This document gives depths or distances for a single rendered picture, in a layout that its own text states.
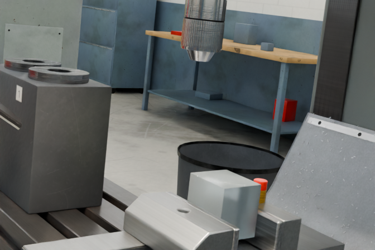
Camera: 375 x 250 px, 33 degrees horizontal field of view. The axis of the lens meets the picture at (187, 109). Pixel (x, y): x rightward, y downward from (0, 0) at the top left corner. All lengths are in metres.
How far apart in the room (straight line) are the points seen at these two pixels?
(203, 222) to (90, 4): 7.96
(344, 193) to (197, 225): 0.41
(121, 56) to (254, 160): 5.21
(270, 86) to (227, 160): 3.72
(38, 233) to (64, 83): 0.22
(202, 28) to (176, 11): 7.35
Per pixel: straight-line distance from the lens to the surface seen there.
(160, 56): 8.28
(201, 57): 0.72
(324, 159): 1.05
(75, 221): 0.94
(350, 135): 1.04
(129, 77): 8.14
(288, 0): 6.60
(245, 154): 3.00
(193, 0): 0.71
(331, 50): 1.08
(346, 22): 1.06
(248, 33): 6.49
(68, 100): 0.93
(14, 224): 0.93
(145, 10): 8.15
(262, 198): 0.73
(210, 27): 0.71
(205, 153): 2.98
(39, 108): 0.92
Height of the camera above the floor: 1.26
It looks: 10 degrees down
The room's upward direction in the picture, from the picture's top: 6 degrees clockwise
